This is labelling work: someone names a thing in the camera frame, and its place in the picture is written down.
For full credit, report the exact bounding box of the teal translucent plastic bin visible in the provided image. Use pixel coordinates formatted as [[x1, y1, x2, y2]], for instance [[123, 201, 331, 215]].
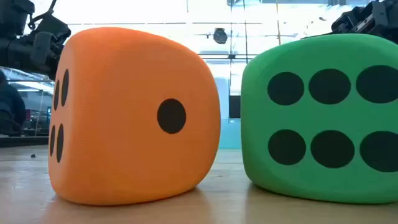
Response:
[[219, 118, 243, 150]]

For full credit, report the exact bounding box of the orange foam die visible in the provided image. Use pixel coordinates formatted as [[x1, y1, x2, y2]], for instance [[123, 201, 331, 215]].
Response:
[[48, 27, 221, 207]]

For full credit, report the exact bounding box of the green foam die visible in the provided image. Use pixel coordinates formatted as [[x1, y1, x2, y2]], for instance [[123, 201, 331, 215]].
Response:
[[241, 33, 398, 205]]

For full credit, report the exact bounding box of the person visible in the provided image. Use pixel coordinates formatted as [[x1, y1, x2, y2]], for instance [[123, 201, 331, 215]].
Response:
[[0, 70, 27, 137]]

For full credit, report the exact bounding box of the black ceiling cord reel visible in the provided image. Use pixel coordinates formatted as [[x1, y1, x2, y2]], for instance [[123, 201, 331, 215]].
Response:
[[213, 27, 228, 45]]

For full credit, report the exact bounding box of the black screen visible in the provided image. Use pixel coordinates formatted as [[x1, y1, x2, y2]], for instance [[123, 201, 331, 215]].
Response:
[[229, 95, 241, 119]]

